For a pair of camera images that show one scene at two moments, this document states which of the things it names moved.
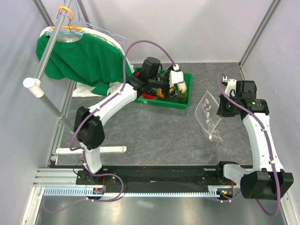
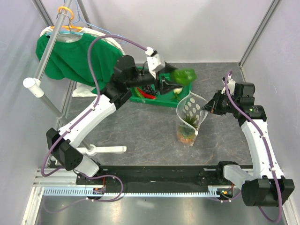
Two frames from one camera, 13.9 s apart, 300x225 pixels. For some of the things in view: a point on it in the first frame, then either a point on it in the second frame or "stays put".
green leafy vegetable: (183, 97) → (186, 130)
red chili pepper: (148, 96) stays put
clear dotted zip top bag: (206, 113) → (191, 109)
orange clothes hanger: (70, 27) stays put
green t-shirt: (89, 61) stays put
